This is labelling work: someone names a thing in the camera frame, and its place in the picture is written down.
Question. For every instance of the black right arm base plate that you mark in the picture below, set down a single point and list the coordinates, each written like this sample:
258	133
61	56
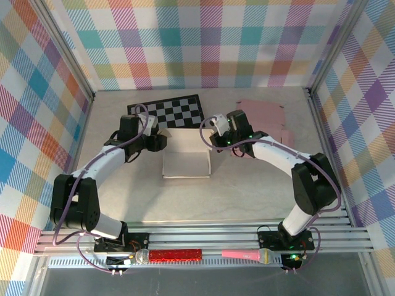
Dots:
271	240

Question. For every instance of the pink paper box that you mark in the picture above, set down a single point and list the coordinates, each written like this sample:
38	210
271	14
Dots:
265	114

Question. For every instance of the white paper box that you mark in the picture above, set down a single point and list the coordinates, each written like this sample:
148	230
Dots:
185	163

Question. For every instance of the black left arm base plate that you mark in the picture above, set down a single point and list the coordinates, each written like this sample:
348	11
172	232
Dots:
139	240

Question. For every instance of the black grey checkerboard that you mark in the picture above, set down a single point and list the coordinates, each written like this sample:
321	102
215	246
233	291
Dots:
182	111

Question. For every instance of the pink toy microphone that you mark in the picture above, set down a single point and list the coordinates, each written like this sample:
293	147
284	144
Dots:
243	255

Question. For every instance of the aluminium corner post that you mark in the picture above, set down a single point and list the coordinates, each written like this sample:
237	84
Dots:
61	52
336	46

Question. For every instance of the aluminium side rail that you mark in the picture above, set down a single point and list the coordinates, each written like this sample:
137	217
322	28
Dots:
328	154

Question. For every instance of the small black controller board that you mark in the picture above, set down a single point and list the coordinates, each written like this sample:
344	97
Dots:
118	261
291	260

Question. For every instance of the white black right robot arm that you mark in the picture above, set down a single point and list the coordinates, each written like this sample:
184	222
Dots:
277	154

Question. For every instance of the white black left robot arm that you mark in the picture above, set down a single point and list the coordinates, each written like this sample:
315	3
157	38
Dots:
105	160

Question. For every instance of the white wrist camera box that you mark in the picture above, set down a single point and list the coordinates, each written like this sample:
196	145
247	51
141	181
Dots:
219	123
147	123

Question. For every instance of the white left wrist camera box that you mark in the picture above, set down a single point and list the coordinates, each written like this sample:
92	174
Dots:
147	123

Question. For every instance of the red glitter toy microphone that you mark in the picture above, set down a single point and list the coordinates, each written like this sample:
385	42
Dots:
176	255

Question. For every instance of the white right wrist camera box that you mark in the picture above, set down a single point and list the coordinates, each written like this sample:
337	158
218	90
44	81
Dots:
219	123

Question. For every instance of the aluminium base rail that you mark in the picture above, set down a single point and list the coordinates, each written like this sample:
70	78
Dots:
200	239

